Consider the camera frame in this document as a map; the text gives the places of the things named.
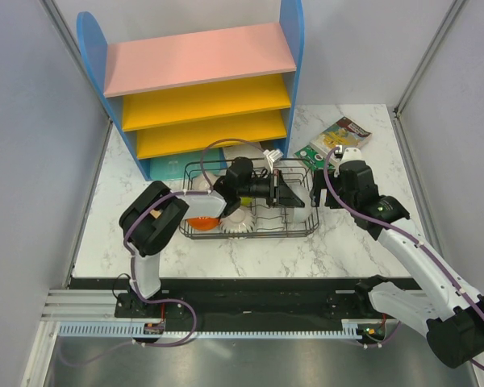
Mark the white teal leaf bowl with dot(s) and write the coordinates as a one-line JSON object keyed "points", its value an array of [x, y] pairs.
{"points": [[240, 221]]}

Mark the green cover booklet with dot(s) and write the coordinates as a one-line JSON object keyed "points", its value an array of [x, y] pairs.
{"points": [[313, 158]]}

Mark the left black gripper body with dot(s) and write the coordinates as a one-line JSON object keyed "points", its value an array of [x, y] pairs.
{"points": [[264, 189]]}

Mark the yellow cover paperback book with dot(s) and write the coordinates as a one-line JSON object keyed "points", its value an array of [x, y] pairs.
{"points": [[343, 132]]}

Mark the grey wire dish rack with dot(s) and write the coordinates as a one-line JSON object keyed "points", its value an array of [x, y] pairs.
{"points": [[276, 221]]}

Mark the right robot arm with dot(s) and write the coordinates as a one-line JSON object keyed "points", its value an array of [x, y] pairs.
{"points": [[450, 316]]}

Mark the white grey manual booklet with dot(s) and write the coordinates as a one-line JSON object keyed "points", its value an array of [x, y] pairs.
{"points": [[243, 150]]}

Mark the lime green bowl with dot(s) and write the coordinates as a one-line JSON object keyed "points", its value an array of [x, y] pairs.
{"points": [[246, 201]]}

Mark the white cable duct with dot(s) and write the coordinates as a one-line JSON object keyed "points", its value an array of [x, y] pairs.
{"points": [[142, 330]]}

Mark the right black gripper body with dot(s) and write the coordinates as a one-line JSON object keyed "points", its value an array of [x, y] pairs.
{"points": [[335, 182]]}

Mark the colourful wooden shelf unit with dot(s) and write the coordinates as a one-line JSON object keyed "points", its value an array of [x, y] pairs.
{"points": [[175, 95]]}

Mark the teal folder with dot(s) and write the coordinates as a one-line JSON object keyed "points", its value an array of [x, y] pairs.
{"points": [[177, 165]]}

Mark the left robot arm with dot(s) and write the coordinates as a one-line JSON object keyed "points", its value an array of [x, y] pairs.
{"points": [[151, 221]]}

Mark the small plain white bowl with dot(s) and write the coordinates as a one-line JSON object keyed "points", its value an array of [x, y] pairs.
{"points": [[204, 182]]}

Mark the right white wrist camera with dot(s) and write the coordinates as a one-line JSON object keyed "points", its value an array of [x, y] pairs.
{"points": [[344, 154]]}

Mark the orange bowl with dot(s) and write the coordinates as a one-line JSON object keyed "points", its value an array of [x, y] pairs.
{"points": [[203, 223]]}

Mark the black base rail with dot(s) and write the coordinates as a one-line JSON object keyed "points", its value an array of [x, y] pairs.
{"points": [[239, 305]]}

